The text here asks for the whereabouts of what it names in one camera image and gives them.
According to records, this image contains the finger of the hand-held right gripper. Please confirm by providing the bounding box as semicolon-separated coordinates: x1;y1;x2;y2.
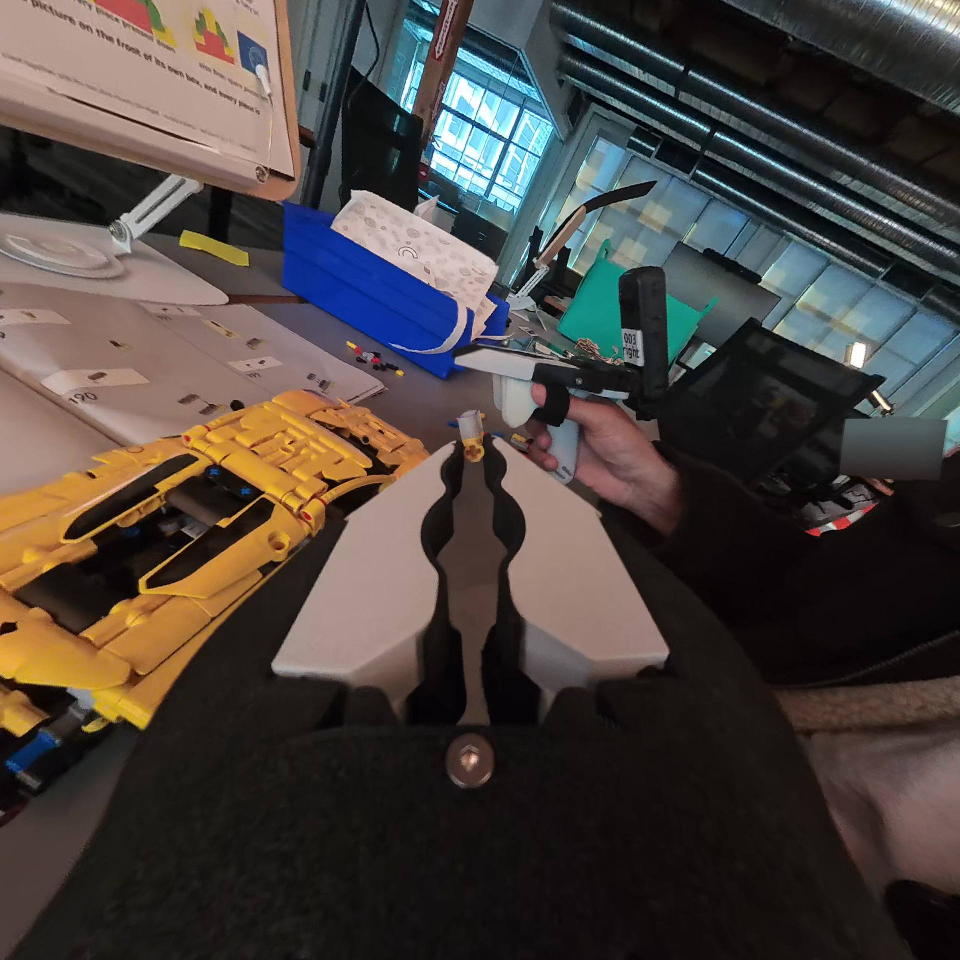
452;347;573;381

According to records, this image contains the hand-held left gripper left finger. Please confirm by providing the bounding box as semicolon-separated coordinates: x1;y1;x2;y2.
271;441;457;684

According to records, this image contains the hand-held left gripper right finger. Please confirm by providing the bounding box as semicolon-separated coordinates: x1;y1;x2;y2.
487;437;670;681

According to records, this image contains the yellow brick toy car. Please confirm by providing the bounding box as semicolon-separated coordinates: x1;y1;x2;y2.
0;390;432;826

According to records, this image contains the person's right forearm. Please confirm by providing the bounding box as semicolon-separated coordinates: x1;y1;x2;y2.
652;442;960;684

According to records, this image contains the grey desk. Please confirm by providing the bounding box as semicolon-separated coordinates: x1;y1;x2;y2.
0;217;624;960

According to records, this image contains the person's right hand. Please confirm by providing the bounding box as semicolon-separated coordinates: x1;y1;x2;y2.
525;382;684;536

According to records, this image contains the green plastic bin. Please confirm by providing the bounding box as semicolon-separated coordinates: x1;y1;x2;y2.
558;240;717;369

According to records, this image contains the white paper strip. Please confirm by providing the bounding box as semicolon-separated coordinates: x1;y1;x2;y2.
386;303;477;354

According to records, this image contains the black monitor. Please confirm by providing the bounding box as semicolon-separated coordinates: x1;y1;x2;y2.
663;240;781;346

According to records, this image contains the cluster of mixed small pins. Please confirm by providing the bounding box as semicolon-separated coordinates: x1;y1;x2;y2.
345;341;406;376

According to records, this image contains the black mesh chair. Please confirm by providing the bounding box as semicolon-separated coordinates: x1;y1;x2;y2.
660;318;886;489

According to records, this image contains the blue plastic bin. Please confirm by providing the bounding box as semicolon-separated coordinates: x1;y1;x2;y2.
281;201;511;378

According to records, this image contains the window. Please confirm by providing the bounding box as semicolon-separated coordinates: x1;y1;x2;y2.
401;18;556;215

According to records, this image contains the yellow paper scrap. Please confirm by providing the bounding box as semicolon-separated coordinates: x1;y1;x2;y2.
178;230;250;267

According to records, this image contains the building instruction booklet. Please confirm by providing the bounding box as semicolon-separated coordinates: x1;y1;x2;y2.
0;281;387;481

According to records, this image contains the black metal pole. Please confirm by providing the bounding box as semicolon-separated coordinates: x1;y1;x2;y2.
300;0;369;207

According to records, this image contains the wooden board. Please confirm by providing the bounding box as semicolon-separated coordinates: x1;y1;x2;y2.
0;0;301;202

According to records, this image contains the instruction sheet with coloured blocks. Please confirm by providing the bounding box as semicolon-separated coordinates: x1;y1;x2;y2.
0;0;295;177

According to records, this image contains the silver air duct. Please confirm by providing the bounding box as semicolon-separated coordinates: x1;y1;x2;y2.
551;0;960;301

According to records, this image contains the wooden post with red label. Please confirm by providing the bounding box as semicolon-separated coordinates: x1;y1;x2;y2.
408;0;477;151

